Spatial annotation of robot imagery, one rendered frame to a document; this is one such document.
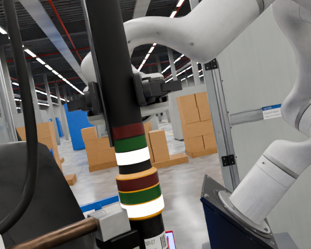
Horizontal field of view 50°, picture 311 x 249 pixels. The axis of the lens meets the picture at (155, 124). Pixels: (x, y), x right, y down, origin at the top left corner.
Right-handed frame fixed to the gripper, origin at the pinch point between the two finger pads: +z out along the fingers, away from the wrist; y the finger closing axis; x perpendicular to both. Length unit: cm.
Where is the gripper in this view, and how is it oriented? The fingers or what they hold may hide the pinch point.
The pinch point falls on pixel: (118, 94)
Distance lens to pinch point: 33.9
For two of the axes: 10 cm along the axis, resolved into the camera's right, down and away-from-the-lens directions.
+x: -1.9, -9.8, -0.4
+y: -9.8, 1.9, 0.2
